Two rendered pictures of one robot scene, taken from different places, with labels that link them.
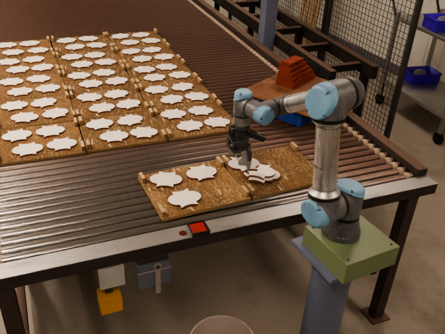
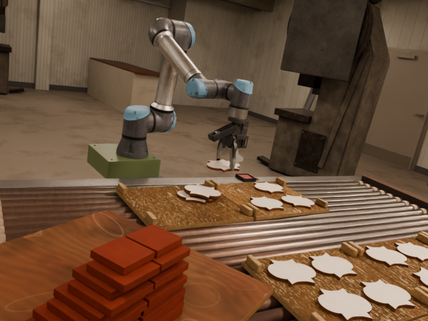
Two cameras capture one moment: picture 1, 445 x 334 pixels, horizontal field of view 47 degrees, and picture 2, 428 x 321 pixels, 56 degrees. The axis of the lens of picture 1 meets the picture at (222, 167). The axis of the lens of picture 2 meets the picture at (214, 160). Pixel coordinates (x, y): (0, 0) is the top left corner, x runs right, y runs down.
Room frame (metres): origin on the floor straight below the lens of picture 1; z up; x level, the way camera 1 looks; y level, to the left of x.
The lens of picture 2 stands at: (3.52, -0.38, 1.49)
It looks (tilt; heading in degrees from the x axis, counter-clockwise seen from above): 15 degrees down; 171
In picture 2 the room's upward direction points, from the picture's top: 10 degrees clockwise
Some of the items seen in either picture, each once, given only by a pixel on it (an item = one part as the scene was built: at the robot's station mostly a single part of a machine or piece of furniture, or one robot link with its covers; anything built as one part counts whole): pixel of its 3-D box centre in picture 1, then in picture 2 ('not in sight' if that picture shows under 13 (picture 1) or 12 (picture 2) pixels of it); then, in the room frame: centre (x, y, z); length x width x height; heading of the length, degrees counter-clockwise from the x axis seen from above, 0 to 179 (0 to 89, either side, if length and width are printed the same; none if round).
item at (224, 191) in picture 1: (193, 187); (267, 198); (1.91, 0.13, 0.93); 0.41 x 0.35 x 0.02; 117
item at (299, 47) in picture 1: (255, 63); not in sight; (4.63, -0.26, 0.51); 2.98 x 0.39 x 1.02; 23
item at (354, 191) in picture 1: (346, 197); (137, 120); (1.61, -0.48, 1.13); 0.13 x 0.12 x 0.14; 129
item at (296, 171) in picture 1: (273, 169); (183, 204); (2.10, -0.25, 0.93); 0.41 x 0.35 x 0.02; 116
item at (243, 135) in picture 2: (239, 137); (235, 132); (1.92, -0.07, 1.20); 0.09 x 0.08 x 0.12; 115
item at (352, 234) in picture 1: (342, 222); (133, 144); (1.61, -0.49, 1.01); 0.15 x 0.15 x 0.10
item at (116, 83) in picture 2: not in sight; (125, 85); (-5.88, -1.22, 0.44); 2.59 x 0.83 x 0.88; 30
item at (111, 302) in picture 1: (108, 285); not in sight; (1.47, 0.43, 0.74); 0.09 x 0.08 x 0.24; 113
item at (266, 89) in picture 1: (301, 91); (102, 288); (2.83, -0.44, 1.03); 0.50 x 0.50 x 0.02; 52
